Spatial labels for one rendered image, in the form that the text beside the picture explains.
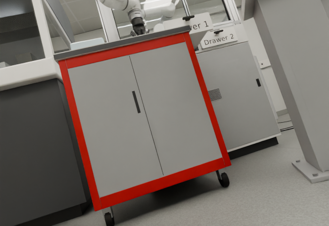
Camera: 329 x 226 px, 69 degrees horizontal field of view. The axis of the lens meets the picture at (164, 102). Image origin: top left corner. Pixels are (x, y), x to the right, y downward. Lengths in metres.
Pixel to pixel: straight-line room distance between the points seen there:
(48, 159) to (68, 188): 0.20
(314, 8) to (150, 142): 0.81
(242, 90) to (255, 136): 0.34
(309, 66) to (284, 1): 0.27
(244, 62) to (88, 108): 1.24
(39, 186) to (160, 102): 0.84
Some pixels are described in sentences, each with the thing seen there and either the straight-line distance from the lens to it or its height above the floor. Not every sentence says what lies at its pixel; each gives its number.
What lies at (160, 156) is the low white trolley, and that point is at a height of 0.22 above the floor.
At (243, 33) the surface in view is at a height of 0.86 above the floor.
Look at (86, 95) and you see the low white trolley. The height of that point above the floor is 0.55.
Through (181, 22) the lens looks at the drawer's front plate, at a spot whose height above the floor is 0.90.
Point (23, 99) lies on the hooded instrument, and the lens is 1.59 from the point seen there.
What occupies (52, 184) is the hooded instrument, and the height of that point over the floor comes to 0.22.
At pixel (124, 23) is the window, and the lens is 1.85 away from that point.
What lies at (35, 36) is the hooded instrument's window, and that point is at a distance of 1.62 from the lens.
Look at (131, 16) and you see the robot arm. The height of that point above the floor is 1.06.
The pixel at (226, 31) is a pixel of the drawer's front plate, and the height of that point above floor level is 0.90.
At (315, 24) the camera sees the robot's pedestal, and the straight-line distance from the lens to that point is 1.08.
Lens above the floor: 0.30
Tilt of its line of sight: 7 degrees up
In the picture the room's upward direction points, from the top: 17 degrees counter-clockwise
